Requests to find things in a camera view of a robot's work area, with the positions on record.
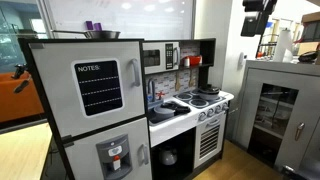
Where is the white fridge door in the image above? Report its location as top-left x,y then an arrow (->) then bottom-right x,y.
28,40 -> 147,138
63,117 -> 153,180

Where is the grey pot with black lid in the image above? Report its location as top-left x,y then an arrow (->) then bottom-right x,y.
197,83 -> 222,102

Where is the grey toy faucet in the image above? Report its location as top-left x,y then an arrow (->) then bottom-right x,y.
147,78 -> 157,103

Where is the grey water dispenser panel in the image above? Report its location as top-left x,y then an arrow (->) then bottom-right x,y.
95,133 -> 133,180

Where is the white lower fridge door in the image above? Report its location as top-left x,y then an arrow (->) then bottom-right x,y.
63,117 -> 153,180

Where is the silver kettle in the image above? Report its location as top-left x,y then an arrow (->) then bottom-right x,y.
158,146 -> 178,167

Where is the red bowl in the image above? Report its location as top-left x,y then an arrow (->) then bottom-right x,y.
188,55 -> 203,67

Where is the grey stove top panel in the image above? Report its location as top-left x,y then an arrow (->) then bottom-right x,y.
173,88 -> 228,110

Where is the brown cardboard box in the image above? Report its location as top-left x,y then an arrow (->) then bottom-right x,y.
297,11 -> 320,56

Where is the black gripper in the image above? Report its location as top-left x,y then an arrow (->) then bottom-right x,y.
240,0 -> 278,38

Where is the grey sink basin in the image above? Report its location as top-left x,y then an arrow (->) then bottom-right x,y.
148,99 -> 193,127

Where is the grey metal cabinet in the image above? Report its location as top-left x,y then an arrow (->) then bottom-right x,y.
233,59 -> 320,173

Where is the grey lidded saucepan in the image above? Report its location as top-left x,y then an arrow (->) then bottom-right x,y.
152,103 -> 177,122

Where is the white oven door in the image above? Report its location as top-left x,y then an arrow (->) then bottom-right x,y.
193,111 -> 227,169

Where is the white paper towel roll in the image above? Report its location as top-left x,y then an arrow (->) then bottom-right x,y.
273,28 -> 294,63

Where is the wire shelf rack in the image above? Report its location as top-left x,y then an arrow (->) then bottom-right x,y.
255,18 -> 279,59

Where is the metal cabinet door handle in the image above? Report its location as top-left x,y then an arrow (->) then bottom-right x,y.
294,122 -> 306,142

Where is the whiteboard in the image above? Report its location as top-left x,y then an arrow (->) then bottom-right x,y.
43,0 -> 196,40

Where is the wooden spatula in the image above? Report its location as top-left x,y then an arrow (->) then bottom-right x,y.
174,71 -> 183,92

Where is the wooden table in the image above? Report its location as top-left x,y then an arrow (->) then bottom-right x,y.
0,122 -> 53,180

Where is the black device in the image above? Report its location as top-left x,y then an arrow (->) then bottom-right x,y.
297,49 -> 319,64

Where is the white upper fridge door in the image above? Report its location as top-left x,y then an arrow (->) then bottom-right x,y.
28,40 -> 147,138

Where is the toy microwave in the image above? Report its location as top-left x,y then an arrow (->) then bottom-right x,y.
142,41 -> 182,75

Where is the orange sofa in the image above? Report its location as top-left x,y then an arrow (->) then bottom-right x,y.
0,71 -> 46,124

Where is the steel frying pan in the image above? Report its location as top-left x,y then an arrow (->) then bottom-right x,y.
51,29 -> 122,40

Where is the black notes chalkboard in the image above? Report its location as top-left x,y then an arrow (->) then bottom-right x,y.
70,58 -> 124,118

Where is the black white toy kitchen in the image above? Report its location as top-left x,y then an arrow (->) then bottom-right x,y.
18,37 -> 235,180

